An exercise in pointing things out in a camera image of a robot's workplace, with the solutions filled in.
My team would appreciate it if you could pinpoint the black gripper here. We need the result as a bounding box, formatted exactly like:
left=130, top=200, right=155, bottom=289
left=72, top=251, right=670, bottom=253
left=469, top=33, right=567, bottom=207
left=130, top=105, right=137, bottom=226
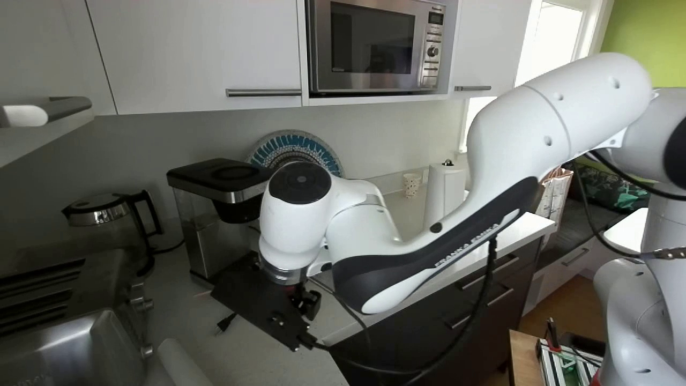
left=211, top=253, right=324, bottom=353

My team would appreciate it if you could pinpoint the black silver coffee maker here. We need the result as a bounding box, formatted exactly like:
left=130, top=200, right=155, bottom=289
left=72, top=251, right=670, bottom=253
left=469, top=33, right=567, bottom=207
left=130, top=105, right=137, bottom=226
left=165, top=157, right=287, bottom=297

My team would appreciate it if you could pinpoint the white faucet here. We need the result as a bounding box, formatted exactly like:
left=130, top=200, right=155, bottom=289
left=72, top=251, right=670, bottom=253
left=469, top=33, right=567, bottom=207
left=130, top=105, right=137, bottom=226
left=152, top=338, right=218, bottom=386

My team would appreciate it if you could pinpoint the blue patterned round plate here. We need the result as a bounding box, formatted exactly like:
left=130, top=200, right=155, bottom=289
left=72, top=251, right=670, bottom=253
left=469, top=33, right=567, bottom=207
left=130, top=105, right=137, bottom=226
left=245, top=130, right=345, bottom=180

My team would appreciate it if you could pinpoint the white paper towel roll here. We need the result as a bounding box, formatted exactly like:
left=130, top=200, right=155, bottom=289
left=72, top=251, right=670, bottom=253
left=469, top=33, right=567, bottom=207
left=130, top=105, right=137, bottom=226
left=424, top=160, right=469, bottom=228

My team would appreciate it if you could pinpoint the dark lower cabinet unit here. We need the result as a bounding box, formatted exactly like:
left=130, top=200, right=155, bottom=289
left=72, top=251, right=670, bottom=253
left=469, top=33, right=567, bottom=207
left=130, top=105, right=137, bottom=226
left=329, top=239, right=546, bottom=386

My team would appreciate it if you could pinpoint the stainless steel kettle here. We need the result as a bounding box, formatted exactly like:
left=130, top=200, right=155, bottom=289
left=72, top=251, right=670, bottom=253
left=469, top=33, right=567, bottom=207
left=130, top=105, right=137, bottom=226
left=60, top=186, right=165, bottom=276

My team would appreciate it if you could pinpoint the wooden side table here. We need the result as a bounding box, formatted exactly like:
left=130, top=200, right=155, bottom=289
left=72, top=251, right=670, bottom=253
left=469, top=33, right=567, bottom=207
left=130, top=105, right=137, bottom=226
left=508, top=329, right=546, bottom=386

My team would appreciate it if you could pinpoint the silver toaster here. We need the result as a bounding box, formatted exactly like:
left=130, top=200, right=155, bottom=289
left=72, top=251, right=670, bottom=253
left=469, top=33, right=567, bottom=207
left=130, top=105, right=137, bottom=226
left=0, top=245, right=159, bottom=386

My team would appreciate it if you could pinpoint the light gray drawer unit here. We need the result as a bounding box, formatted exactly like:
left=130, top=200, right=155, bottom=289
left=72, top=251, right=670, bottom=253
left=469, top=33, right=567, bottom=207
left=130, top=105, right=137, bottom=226
left=524, top=239, right=609, bottom=318

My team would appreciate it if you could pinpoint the white box with green parts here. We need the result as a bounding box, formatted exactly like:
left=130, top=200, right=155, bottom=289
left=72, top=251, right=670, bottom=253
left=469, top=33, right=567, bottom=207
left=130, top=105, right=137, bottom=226
left=539, top=318, right=609, bottom=386

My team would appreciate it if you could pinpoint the stainless steel microwave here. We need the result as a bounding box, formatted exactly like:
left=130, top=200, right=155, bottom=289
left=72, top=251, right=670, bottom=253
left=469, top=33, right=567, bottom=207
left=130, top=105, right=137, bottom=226
left=305, top=0, right=459, bottom=98

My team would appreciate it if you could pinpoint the wide white upper cabinet door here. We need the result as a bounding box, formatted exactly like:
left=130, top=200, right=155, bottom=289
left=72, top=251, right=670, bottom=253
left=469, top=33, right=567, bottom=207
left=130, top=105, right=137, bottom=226
left=84, top=0, right=305, bottom=117

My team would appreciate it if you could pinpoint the gray extractor hood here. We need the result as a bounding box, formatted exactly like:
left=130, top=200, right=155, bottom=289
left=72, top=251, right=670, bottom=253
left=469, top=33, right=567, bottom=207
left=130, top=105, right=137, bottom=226
left=0, top=95, right=94, bottom=169

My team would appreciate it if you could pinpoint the narrow white upper cabinet door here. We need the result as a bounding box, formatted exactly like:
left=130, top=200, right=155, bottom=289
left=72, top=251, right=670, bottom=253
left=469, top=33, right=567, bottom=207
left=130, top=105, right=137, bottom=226
left=450, top=0, right=535, bottom=98

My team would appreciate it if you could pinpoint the green patterned cloth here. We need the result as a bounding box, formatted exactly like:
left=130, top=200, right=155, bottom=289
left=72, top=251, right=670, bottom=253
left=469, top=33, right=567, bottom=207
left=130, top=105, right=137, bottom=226
left=571, top=157, right=651, bottom=213

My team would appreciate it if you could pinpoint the bright window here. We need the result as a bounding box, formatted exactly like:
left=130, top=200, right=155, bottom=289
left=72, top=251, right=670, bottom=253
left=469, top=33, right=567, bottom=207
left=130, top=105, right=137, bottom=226
left=458, top=0, right=609, bottom=157

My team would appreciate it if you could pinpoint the black power cable with plug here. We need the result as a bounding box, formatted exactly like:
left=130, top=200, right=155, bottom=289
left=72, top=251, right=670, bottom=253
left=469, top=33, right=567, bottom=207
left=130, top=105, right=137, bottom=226
left=214, top=312, right=241, bottom=333

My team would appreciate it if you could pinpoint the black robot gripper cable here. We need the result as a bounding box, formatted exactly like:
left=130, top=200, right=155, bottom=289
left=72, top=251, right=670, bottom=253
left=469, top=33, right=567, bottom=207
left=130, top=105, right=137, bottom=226
left=314, top=234, right=503, bottom=382

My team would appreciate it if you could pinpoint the long silver cabinet handle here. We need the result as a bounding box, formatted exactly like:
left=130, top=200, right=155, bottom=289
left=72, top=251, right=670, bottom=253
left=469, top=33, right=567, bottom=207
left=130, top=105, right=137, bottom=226
left=226, top=86, right=305, bottom=98

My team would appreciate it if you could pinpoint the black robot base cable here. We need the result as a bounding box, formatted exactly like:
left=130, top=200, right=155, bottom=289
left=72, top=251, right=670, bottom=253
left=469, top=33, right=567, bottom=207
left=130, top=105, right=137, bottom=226
left=576, top=149, right=686, bottom=263

